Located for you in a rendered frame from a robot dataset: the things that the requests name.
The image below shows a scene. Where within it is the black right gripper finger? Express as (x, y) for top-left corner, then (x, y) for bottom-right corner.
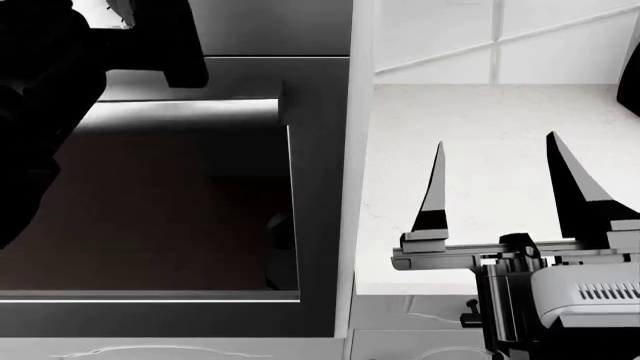
(545, 129), (640, 261)
(399, 140), (450, 255)

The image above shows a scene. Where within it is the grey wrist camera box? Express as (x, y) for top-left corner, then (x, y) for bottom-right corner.
(529, 263), (640, 330)

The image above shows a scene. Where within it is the white ornate cabinet front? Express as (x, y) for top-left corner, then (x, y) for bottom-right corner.
(0, 336), (347, 360)

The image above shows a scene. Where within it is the white cabinet side panel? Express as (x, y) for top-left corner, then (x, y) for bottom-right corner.
(333, 0), (384, 339)

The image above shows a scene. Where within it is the grey oven door handle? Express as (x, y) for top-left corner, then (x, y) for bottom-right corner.
(74, 80), (292, 126)

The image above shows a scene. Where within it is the dark oven door window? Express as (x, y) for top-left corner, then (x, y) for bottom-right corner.
(0, 125), (301, 303)

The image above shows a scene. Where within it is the black countertop appliance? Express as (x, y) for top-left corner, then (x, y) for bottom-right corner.
(615, 46), (640, 118)

